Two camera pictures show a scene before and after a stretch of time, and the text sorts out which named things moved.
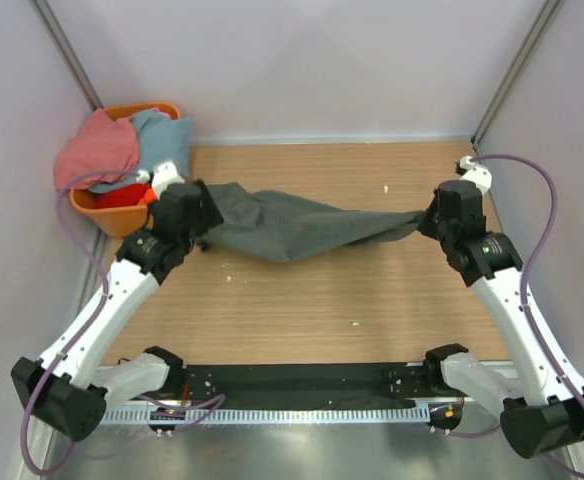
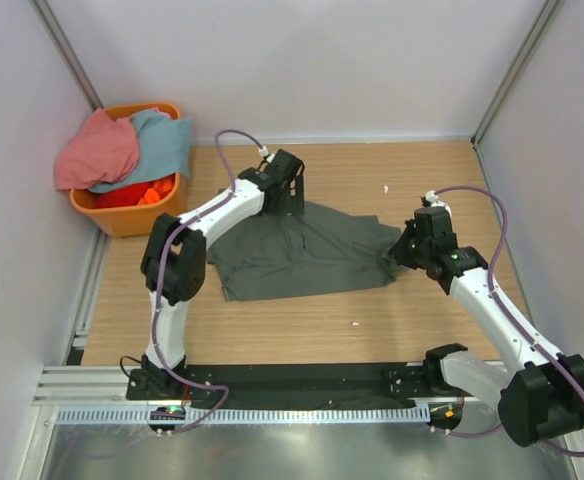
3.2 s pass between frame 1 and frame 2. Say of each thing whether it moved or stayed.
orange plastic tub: stayed
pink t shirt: stayed
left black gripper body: moved
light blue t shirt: stayed
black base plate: stayed
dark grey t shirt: moved
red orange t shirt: stayed
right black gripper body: moved
